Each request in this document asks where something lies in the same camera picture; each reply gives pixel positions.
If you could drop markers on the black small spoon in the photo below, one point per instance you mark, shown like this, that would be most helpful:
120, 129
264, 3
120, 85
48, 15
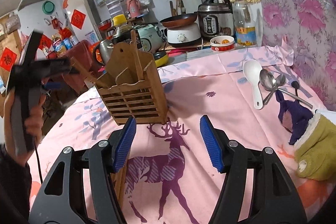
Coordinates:
296, 86

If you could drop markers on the mint green rice cooker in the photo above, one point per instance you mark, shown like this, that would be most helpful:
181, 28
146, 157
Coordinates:
151, 37

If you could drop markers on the person left hand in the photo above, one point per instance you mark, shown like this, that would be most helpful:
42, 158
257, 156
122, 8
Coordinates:
33, 124

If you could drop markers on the stacked plastic drawer container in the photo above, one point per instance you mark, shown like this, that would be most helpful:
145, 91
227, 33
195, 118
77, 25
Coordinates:
114, 7

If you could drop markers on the white refrigerator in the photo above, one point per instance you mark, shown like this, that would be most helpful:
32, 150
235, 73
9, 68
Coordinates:
84, 18

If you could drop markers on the pink deer print tablecloth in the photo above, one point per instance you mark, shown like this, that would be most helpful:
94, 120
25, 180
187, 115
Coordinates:
170, 178

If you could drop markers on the white induction cooker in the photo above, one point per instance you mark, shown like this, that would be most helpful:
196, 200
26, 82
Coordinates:
183, 36

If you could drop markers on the large metal spoon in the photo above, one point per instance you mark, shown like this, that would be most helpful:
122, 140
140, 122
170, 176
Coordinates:
292, 95

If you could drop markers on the white plastic rice spoon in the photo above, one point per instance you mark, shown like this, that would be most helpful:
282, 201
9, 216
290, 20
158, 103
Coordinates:
251, 71

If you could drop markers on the pink thermos jug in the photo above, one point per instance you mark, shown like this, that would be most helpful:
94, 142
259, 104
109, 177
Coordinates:
134, 8

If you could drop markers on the dark soy sauce bottle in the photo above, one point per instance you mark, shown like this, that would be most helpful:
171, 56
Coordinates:
123, 31

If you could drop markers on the red fu paper on door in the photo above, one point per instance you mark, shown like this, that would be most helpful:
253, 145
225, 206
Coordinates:
8, 59

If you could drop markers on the cooking oil bottle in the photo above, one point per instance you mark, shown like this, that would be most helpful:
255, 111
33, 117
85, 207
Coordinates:
244, 24

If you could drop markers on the silver black pressure cooker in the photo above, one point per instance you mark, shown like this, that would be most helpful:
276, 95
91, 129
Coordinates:
215, 18

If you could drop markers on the dark purple cloth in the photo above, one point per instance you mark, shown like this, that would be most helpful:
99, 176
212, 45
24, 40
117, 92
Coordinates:
293, 117

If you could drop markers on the copper frying pan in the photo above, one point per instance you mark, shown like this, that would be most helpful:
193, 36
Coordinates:
179, 20

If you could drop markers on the red white bowl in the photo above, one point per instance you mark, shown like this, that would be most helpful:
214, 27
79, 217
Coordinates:
222, 43

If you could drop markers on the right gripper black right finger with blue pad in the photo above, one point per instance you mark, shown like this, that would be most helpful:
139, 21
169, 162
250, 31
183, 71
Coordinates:
257, 188

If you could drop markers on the red cloth covered table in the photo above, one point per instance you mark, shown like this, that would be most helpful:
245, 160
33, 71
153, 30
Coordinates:
82, 55

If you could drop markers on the steel electric kettle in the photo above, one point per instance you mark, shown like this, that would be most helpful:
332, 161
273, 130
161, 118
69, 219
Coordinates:
105, 49

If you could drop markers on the small metal spoon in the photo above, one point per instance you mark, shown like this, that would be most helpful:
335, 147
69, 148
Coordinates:
270, 83

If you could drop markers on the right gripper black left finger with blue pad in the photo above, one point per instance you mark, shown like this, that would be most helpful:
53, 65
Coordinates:
61, 197

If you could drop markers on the yellow black round appliance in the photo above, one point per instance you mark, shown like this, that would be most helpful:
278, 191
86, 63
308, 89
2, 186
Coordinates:
161, 58

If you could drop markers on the wooden chopstick pair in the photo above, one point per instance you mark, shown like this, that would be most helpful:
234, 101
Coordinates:
86, 74

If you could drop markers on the wooden slatted utensil holder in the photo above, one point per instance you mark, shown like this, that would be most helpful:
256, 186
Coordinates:
126, 96

